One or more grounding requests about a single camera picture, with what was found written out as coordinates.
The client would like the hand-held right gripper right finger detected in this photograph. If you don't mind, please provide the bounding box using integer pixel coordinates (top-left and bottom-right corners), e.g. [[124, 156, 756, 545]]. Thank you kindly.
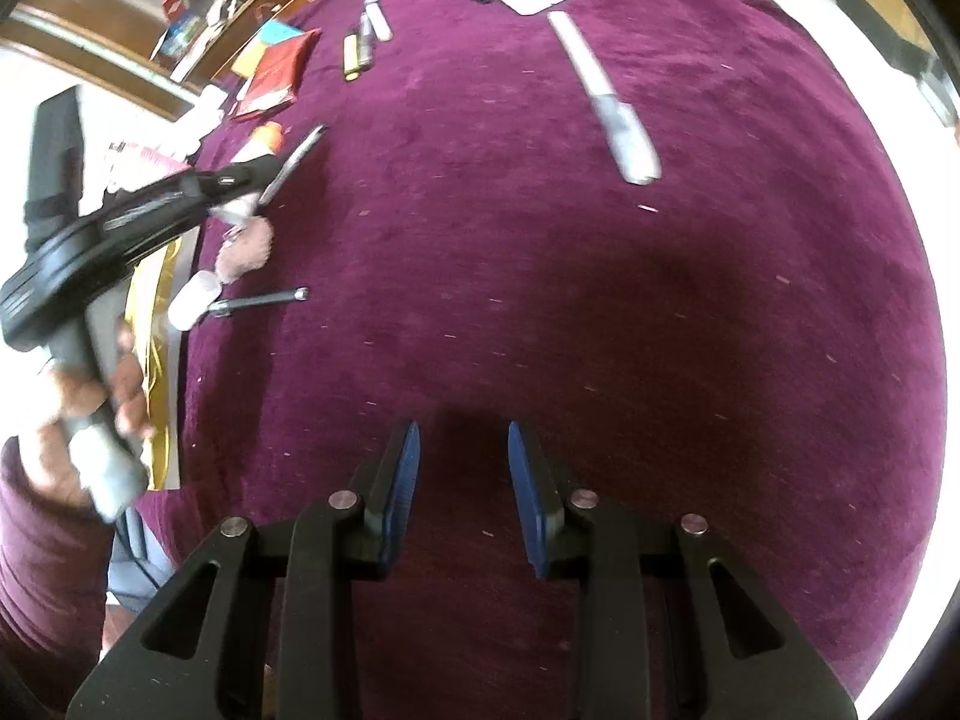
[[508, 420, 860, 720]]

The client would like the pink fluffy puff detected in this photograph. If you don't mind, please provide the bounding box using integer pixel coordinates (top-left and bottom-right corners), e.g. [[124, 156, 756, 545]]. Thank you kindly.
[[215, 216, 273, 284]]

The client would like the person's left forearm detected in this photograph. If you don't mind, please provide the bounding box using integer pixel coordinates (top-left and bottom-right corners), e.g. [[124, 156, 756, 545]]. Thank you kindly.
[[0, 435, 117, 695]]

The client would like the white bottle with orange cap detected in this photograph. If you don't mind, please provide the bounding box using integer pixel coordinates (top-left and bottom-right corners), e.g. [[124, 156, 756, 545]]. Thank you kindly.
[[231, 123, 287, 167]]

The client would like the person's left hand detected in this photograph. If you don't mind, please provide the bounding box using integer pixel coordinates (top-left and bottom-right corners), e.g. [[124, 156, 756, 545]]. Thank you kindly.
[[16, 319, 157, 512]]

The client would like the blue and orange packet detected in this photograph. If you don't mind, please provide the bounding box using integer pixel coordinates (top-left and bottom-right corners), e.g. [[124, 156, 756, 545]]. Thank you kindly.
[[227, 18, 306, 77]]

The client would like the white roll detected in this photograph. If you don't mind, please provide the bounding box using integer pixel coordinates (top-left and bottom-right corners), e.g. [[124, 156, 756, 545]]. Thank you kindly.
[[168, 273, 223, 332]]

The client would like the red packet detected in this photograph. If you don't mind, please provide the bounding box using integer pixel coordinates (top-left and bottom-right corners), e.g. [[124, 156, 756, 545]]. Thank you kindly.
[[230, 28, 323, 122]]

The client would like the purple tablecloth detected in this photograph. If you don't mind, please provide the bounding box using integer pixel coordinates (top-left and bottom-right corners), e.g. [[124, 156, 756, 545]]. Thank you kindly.
[[131, 0, 947, 720]]

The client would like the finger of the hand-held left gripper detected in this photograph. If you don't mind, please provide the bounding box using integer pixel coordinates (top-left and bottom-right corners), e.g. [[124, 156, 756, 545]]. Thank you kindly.
[[88, 156, 284, 262]]

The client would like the grey metal bar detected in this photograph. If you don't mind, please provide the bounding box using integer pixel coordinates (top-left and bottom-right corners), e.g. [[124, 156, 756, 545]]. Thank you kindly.
[[258, 125, 329, 212]]

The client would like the dark metal rod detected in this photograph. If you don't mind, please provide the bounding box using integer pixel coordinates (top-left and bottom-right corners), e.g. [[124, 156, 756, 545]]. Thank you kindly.
[[209, 286, 311, 319]]

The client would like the long white sheathed knife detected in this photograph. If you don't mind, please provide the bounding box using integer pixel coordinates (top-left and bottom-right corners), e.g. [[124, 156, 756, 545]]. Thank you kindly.
[[547, 10, 662, 186]]

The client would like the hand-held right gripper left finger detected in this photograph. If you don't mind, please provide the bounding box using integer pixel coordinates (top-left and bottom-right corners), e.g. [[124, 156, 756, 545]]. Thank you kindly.
[[66, 420, 422, 720]]

